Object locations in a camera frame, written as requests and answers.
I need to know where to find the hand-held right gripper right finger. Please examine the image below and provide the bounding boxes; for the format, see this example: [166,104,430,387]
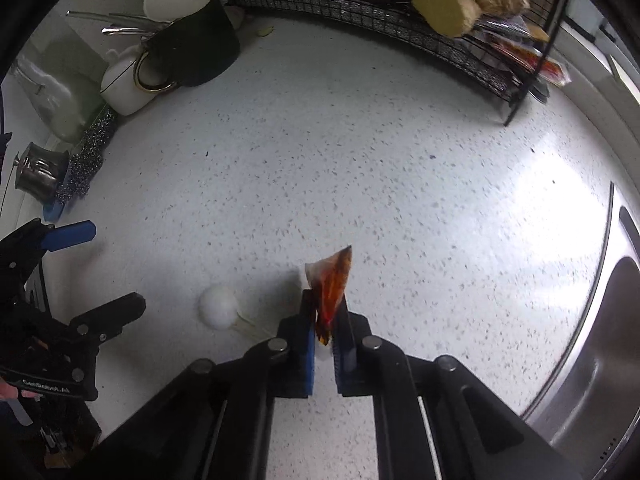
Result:
[332,300,586,480]

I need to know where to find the orange plastic wrapper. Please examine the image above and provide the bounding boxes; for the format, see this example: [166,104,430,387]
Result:
[297,245,353,346]

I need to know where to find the white teapot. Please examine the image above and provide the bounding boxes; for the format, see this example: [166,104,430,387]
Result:
[100,45,178,116]

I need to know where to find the metal utensils bundle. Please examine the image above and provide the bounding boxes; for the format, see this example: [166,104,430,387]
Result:
[65,10,171,37]

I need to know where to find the small metal cup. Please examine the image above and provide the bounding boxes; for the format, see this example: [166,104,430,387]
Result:
[14,142,71,206]

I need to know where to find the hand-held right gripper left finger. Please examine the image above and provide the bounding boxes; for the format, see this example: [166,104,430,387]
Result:
[77,287,318,480]

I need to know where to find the colourful sauce packets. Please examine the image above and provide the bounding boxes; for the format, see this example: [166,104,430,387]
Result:
[472,15,571,88]

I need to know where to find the steel wool scrubber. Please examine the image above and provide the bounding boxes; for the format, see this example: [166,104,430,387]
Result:
[55,107,118,206]

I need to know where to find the clear glass bottle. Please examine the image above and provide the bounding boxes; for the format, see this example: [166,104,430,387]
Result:
[12,55,108,143]

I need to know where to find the person's left hand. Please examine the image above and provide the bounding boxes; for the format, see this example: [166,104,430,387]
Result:
[0,383,44,403]

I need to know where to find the white cotton ball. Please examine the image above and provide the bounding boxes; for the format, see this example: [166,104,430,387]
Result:
[199,285,273,338]

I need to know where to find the black wire rack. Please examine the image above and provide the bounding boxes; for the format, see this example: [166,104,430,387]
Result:
[222,0,573,126]

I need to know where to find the black utensil cup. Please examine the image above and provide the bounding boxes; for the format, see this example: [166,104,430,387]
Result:
[142,0,241,88]

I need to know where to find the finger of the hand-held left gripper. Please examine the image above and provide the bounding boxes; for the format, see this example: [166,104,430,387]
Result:
[0,219,97,306]
[69,292,147,344]

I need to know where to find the stainless steel sink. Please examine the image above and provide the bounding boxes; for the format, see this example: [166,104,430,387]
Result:
[520,182,640,476]

